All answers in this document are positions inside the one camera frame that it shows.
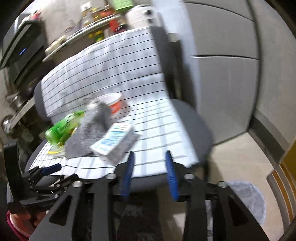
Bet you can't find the blue white milk carton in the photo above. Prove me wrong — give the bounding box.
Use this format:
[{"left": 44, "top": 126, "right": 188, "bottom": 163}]
[{"left": 90, "top": 123, "right": 138, "bottom": 166}]

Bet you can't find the green tea plastic bottle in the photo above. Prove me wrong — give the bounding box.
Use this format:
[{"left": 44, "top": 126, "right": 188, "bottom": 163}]
[{"left": 45, "top": 110, "right": 85, "bottom": 146}]

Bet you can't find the grey rag cloth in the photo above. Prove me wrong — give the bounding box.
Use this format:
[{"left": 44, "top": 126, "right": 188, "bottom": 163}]
[{"left": 65, "top": 104, "right": 113, "bottom": 160}]

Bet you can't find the clear plastic wrapper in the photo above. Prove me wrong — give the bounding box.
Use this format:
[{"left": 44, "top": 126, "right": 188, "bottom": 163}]
[{"left": 84, "top": 98, "right": 104, "bottom": 111}]

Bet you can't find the white kitchen appliance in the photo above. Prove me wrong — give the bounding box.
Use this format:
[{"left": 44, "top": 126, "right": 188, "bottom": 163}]
[{"left": 125, "top": 4, "right": 161, "bottom": 29}]

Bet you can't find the person left hand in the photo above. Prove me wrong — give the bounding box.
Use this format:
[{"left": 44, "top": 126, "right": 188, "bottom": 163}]
[{"left": 10, "top": 211, "right": 46, "bottom": 235}]

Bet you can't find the clear plastic tray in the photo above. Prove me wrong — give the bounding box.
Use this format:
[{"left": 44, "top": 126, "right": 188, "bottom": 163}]
[{"left": 47, "top": 145, "right": 66, "bottom": 159}]

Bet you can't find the steel counter shelf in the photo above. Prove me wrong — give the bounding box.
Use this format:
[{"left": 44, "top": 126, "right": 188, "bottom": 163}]
[{"left": 8, "top": 97, "right": 35, "bottom": 131}]

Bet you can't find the orange white paper bowl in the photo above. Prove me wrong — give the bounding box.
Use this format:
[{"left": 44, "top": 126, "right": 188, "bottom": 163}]
[{"left": 96, "top": 92, "right": 121, "bottom": 115}]

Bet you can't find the grey office chair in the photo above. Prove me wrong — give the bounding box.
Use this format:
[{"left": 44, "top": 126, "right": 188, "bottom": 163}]
[{"left": 24, "top": 25, "right": 215, "bottom": 190}]

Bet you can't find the grey floor mop head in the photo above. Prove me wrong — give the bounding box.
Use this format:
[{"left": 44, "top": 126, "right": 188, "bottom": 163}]
[{"left": 207, "top": 180, "right": 267, "bottom": 241}]

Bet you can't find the striped wooden box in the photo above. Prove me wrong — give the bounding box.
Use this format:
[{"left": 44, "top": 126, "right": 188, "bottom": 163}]
[{"left": 267, "top": 143, "right": 295, "bottom": 230}]

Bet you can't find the white black grid cloth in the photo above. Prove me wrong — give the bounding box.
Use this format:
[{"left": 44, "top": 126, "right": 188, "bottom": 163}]
[{"left": 28, "top": 26, "right": 201, "bottom": 180}]

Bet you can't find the black range hood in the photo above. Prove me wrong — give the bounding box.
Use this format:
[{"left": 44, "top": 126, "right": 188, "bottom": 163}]
[{"left": 1, "top": 20, "right": 48, "bottom": 87}]

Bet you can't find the grey white refrigerator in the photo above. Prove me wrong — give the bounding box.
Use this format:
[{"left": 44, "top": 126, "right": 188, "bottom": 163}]
[{"left": 152, "top": 1, "right": 295, "bottom": 148}]

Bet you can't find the red label oil bottle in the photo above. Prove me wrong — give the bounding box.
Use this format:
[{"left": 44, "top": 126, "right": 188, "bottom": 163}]
[{"left": 109, "top": 19, "right": 127, "bottom": 34}]

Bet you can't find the metal wall shelf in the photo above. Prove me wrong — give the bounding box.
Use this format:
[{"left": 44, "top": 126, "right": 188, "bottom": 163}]
[{"left": 43, "top": 14, "right": 121, "bottom": 62}]

